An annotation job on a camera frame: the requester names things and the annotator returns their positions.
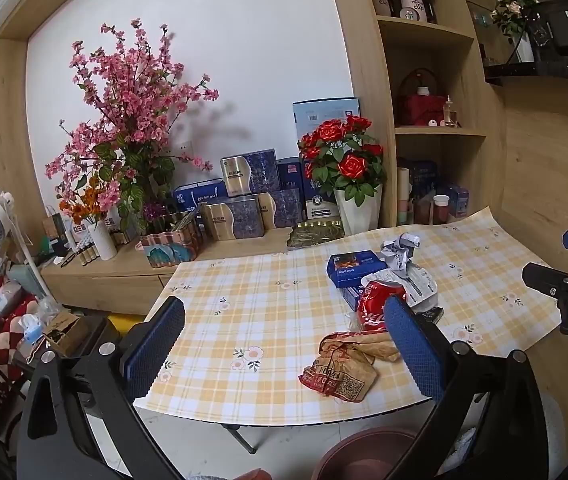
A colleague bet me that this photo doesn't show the red soda can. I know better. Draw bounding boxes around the red soda can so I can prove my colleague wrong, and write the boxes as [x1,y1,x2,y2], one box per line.
[356,280,409,333]

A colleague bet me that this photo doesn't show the large light blue box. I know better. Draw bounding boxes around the large light blue box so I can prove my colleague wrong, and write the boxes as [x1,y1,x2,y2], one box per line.
[292,97,361,148]

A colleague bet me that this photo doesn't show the small perfume bottle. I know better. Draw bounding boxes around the small perfume bottle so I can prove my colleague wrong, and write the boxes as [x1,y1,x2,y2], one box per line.
[441,95,460,127]

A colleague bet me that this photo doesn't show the red white checkered blanket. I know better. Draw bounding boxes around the red white checkered blanket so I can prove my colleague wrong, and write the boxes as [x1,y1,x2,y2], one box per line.
[0,275,39,366]

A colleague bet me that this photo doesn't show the gold tray of capsules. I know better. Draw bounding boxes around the gold tray of capsules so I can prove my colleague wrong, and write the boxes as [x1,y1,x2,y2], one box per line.
[286,220,345,250]

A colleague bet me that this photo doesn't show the red gift basket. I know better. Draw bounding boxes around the red gift basket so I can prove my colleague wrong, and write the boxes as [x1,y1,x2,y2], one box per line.
[396,67,447,127]

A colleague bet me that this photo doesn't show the wooden shelf unit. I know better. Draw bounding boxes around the wooden shelf unit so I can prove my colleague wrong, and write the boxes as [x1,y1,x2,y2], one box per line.
[324,0,510,231]

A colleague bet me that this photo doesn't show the red rose bouquet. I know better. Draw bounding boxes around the red rose bouquet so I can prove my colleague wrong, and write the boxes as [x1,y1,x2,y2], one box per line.
[298,115,387,206]

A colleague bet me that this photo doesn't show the blue box with red label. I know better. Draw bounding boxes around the blue box with red label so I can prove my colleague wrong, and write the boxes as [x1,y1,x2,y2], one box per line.
[277,157,305,191]

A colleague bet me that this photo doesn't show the brown cardboard box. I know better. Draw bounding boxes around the brown cardboard box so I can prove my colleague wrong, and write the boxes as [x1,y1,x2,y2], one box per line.
[44,310,89,356]

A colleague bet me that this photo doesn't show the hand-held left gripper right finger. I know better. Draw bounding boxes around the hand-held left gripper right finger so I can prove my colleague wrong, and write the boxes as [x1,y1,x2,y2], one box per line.
[383,294,550,480]

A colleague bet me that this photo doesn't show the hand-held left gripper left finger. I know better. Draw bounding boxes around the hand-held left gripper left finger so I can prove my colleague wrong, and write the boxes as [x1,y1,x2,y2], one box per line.
[16,296,187,480]

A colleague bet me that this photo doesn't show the navy printed box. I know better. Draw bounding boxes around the navy printed box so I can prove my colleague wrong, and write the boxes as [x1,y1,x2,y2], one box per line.
[410,160,440,201]

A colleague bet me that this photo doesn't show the red cup with white lid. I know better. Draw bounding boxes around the red cup with white lid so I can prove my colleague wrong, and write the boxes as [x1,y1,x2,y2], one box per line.
[433,194,451,225]

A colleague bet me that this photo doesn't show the blue purple small box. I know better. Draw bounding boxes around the blue purple small box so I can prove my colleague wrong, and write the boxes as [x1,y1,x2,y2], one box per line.
[446,184,470,218]

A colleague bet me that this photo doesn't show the pale pink rose bouquet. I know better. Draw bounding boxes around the pale pink rose bouquet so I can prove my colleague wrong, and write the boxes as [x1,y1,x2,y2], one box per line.
[491,0,540,36]

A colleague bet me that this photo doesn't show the maroon plastic bin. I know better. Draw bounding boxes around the maroon plastic bin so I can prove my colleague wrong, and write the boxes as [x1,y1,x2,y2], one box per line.
[314,427,421,480]

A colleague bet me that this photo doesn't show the stack of pastel cups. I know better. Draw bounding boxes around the stack of pastel cups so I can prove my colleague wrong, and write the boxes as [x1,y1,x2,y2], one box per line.
[396,167,413,226]

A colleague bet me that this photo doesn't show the black folding table frame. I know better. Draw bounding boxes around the black folding table frame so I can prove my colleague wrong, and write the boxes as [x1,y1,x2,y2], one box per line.
[221,422,259,456]

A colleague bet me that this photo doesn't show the blue white tall carton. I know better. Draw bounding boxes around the blue white tall carton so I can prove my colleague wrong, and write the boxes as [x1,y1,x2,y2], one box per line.
[304,160,339,221]

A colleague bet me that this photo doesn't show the orange artificial flowers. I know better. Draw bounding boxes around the orange artificial flowers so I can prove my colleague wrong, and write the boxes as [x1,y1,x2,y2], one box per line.
[58,180,103,226]

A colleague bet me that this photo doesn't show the pink blossom artificial plant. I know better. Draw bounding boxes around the pink blossom artificial plant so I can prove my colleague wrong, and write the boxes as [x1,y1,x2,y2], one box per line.
[46,19,219,233]

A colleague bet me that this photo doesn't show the folding table with checked cloth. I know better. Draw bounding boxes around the folding table with checked cloth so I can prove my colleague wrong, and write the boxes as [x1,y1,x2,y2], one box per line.
[132,205,562,423]

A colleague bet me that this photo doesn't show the white plastic film lid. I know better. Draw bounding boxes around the white plastic film lid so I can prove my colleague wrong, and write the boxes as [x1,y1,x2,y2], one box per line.
[364,265,440,311]

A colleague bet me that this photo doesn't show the white slender vase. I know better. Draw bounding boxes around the white slender vase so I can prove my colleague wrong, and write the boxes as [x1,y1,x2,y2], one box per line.
[88,220,118,261]

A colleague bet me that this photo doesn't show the low wooden cabinet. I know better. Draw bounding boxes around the low wooden cabinet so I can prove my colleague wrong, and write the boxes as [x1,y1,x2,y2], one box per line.
[38,227,295,316]

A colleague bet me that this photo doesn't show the brown paper food wrapper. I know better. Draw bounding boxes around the brown paper food wrapper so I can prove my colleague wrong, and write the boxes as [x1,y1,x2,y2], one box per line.
[298,330,402,403]

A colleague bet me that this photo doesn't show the blue flat carton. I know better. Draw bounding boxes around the blue flat carton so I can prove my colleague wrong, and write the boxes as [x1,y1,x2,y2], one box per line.
[173,179,229,213]

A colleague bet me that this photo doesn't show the blue carton box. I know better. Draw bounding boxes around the blue carton box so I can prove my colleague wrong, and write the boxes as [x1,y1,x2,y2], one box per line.
[327,251,387,288]

